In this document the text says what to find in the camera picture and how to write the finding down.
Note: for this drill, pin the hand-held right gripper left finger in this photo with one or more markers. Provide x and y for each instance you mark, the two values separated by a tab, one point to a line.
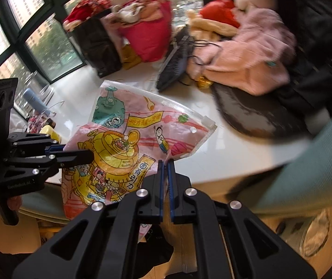
161	186

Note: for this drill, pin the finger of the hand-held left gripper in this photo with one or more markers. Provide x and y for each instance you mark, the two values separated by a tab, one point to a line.
73	157
29	139

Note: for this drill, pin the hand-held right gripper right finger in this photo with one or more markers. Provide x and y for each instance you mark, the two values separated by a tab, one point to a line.
170	186

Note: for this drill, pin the cartoon printed zip bag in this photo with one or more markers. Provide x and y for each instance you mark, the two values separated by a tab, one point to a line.
119	139

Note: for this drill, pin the grey trash bin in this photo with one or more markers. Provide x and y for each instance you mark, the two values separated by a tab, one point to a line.
321	232

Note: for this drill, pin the person's left hand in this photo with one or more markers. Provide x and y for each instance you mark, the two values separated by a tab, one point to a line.
15	202

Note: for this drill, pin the red patterned pouch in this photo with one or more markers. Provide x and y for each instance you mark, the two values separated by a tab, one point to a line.
37	123

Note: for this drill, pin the blue tube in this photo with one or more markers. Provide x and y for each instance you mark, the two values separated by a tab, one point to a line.
35	100

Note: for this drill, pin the clear glass jar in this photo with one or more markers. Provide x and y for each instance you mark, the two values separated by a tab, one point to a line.
42	84

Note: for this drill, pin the black framed window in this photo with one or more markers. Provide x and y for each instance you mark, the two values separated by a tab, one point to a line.
44	35

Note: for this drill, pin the gold foil item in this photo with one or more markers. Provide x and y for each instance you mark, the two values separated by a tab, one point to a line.
205	82

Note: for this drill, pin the dark oval mat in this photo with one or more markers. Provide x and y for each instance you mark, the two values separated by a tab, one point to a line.
256	113

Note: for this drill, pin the black bag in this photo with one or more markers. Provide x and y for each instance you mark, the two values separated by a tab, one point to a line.
99	46

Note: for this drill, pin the yellow bag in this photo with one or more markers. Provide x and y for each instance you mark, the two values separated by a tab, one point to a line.
131	56

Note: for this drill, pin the black keyboard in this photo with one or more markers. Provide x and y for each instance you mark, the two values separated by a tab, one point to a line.
174	66

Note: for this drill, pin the red plush toy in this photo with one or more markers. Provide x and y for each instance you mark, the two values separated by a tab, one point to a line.
81	11

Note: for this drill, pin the red fabric bag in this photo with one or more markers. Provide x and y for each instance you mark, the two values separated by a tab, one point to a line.
148	35

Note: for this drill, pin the pink fleece garment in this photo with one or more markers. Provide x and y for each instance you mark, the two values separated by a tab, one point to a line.
250	61

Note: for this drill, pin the tan plush toy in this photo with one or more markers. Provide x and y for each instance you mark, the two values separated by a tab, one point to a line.
206	27

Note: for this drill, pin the red cloth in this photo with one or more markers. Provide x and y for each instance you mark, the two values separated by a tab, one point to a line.
218	13

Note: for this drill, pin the black jacket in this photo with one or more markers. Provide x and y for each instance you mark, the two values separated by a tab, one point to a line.
314	35

